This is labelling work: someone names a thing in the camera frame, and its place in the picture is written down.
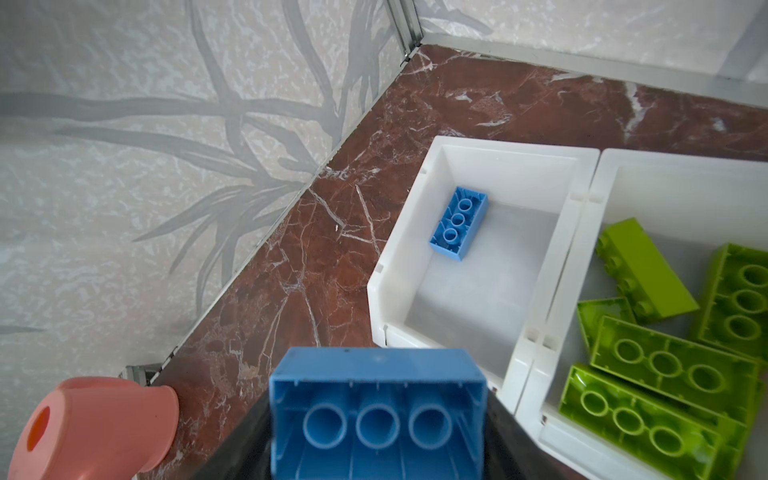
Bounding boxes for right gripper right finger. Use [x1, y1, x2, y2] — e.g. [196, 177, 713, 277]
[482, 392, 584, 480]

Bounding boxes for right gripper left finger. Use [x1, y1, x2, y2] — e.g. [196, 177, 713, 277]
[191, 392, 273, 480]

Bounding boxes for blue lego brick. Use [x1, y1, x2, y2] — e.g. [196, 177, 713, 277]
[429, 187, 489, 261]
[269, 347, 489, 479]

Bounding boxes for green lego brick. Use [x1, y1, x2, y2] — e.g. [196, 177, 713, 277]
[577, 297, 637, 352]
[559, 363, 753, 479]
[590, 316, 760, 424]
[689, 243, 767, 368]
[595, 218, 700, 325]

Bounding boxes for pink toy watering can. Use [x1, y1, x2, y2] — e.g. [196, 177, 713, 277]
[8, 377, 179, 479]

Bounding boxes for white three-compartment bin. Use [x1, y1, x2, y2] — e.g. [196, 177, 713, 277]
[367, 136, 767, 479]

